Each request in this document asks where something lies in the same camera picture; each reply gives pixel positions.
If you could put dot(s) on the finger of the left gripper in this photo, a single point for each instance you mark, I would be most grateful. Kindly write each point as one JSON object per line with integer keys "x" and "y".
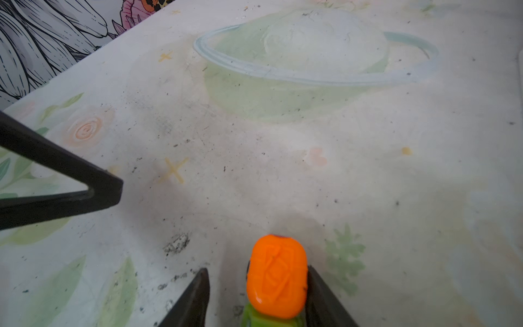
{"x": 74, "y": 187}

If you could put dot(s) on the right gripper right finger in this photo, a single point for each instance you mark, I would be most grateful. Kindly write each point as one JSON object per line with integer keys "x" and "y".
{"x": 322, "y": 307}

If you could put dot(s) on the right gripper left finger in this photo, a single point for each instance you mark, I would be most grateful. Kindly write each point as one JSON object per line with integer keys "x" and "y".
{"x": 190, "y": 309}

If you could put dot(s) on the orange green toy truck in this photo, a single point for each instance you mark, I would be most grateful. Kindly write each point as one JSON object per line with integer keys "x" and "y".
{"x": 277, "y": 283}

